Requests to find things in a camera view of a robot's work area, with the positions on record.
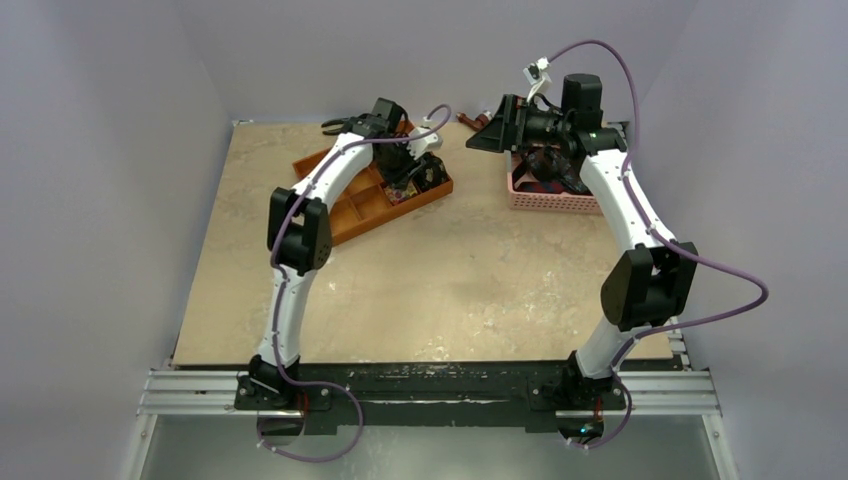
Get colourful patterned tie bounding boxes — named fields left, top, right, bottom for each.
left=383, top=181, right=419, bottom=206

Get pink plastic basket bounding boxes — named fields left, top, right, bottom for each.
left=506, top=153, right=602, bottom=215

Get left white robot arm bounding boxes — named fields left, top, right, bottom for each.
left=236, top=99, right=442, bottom=409

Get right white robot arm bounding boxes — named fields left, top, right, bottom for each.
left=465, top=73, right=697, bottom=407

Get dark ties in basket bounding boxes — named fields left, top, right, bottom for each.
left=511, top=146, right=592, bottom=196

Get black rolled tie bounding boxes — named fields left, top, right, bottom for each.
left=414, top=155, right=449, bottom=193

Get orange compartment tray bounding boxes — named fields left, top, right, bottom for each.
left=268, top=114, right=454, bottom=246

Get black pliers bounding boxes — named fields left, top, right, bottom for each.
left=320, top=115, right=362, bottom=136

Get brown handled tool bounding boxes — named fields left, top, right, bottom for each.
left=456, top=110, right=493, bottom=132

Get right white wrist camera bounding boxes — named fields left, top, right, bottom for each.
left=522, top=57, right=552, bottom=103

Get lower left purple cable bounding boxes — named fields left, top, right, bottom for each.
left=254, top=379, right=368, bottom=464

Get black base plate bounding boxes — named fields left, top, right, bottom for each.
left=234, top=359, right=627, bottom=440

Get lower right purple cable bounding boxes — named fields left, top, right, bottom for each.
left=566, top=377, right=637, bottom=452

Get aluminium frame rail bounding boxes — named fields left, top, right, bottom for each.
left=119, top=122, right=740, bottom=480

